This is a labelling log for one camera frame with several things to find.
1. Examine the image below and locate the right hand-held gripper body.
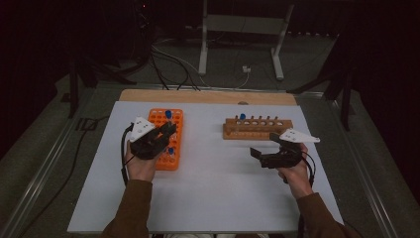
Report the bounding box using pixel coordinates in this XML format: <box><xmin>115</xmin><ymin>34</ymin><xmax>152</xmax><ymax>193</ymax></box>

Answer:
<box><xmin>259</xmin><ymin>128</ymin><xmax>322</xmax><ymax>170</ymax></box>

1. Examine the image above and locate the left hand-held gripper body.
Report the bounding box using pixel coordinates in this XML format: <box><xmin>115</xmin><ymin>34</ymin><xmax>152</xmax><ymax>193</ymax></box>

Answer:
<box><xmin>129</xmin><ymin>116</ymin><xmax>169</xmax><ymax>162</ymax></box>

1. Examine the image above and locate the orange plastic test tube rack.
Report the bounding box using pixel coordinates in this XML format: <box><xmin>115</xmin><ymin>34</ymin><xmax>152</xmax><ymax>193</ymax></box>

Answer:
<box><xmin>147</xmin><ymin>108</ymin><xmax>184</xmax><ymax>172</ymax></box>

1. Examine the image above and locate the wooden test tube rack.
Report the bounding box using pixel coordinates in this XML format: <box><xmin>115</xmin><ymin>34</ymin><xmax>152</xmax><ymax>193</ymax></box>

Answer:
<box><xmin>222</xmin><ymin>114</ymin><xmax>294</xmax><ymax>141</ymax></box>

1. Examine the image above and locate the person's right hand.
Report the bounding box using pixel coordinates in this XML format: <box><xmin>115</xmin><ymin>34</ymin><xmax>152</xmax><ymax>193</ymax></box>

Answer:
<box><xmin>276</xmin><ymin>143</ymin><xmax>314</xmax><ymax>200</ymax></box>

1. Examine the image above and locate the person's left hand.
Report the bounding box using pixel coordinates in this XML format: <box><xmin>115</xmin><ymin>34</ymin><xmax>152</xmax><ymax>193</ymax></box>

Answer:
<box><xmin>125</xmin><ymin>144</ymin><xmax>161</xmax><ymax>182</ymax></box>

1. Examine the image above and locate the white table mat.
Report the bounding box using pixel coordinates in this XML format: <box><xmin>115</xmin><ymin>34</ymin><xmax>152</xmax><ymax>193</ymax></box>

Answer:
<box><xmin>66</xmin><ymin>100</ymin><xmax>345</xmax><ymax>234</ymax></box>

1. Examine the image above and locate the black tripod stand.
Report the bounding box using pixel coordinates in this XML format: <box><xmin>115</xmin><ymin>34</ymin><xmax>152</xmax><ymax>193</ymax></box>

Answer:
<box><xmin>67</xmin><ymin>54</ymin><xmax>138</xmax><ymax>119</ymax></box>
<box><xmin>286</xmin><ymin>33</ymin><xmax>356</xmax><ymax>132</ymax></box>

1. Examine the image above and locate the grey metal stand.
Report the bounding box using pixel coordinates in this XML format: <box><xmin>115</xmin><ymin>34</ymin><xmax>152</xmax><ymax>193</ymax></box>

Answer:
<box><xmin>197</xmin><ymin>0</ymin><xmax>295</xmax><ymax>81</ymax></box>

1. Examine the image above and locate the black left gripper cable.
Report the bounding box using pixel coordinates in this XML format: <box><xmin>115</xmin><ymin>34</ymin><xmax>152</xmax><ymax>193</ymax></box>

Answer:
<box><xmin>120</xmin><ymin>122</ymin><xmax>137</xmax><ymax>186</ymax></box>

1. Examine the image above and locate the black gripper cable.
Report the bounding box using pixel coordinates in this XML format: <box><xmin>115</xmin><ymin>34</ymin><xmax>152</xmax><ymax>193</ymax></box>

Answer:
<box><xmin>300</xmin><ymin>155</ymin><xmax>317</xmax><ymax>188</ymax></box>
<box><xmin>120</xmin><ymin>122</ymin><xmax>137</xmax><ymax>186</ymax></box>

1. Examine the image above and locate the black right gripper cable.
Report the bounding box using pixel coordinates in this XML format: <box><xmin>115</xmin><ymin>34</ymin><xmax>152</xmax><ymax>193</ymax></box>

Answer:
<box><xmin>300</xmin><ymin>155</ymin><xmax>317</xmax><ymax>188</ymax></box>

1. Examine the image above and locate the black floor cable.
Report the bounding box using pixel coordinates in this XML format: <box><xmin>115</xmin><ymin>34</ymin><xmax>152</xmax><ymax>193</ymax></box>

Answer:
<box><xmin>18</xmin><ymin>114</ymin><xmax>112</xmax><ymax>238</ymax></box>

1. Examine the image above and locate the metal floor rail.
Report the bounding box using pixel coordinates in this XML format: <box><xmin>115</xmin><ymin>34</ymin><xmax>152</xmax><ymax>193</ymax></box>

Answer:
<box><xmin>0</xmin><ymin>83</ymin><xmax>100</xmax><ymax>238</ymax></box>
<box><xmin>325</xmin><ymin>93</ymin><xmax>402</xmax><ymax>238</ymax></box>

